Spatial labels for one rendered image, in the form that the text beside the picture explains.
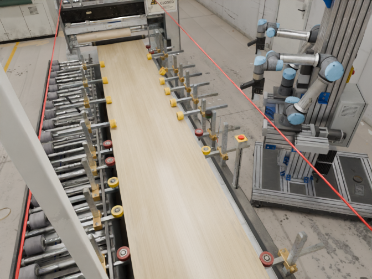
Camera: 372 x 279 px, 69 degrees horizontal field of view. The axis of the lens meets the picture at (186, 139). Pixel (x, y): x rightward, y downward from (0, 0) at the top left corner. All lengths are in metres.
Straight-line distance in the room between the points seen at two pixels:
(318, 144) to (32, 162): 2.19
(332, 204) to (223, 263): 1.63
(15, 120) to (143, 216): 1.46
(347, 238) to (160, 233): 1.96
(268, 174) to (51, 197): 2.68
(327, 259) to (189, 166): 1.55
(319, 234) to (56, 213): 2.68
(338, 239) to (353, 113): 1.23
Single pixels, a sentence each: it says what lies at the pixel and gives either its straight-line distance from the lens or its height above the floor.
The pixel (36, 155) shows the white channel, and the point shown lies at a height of 2.10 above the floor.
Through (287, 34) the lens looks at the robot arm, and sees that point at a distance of 2.67.
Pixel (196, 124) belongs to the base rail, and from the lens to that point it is 2.94.
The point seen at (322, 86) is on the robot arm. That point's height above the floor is 1.48.
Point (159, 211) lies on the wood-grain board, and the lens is 1.93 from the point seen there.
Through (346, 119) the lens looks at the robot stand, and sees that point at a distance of 2.67.
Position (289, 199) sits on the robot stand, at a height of 0.23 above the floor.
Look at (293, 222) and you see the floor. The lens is 3.09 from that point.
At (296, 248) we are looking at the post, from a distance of 1.71.
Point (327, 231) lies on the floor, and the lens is 3.15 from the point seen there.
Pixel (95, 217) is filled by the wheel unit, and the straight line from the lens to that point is 2.06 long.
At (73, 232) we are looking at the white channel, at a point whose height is 1.83.
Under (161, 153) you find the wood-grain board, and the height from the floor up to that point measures 0.90.
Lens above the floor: 2.47
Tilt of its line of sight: 40 degrees down
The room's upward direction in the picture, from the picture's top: 3 degrees counter-clockwise
